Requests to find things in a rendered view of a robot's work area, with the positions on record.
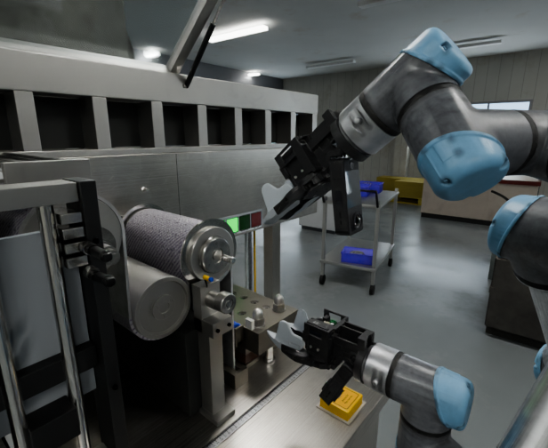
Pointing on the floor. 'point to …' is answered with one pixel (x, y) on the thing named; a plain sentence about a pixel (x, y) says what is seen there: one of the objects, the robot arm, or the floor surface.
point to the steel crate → (511, 308)
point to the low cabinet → (487, 203)
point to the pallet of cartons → (411, 188)
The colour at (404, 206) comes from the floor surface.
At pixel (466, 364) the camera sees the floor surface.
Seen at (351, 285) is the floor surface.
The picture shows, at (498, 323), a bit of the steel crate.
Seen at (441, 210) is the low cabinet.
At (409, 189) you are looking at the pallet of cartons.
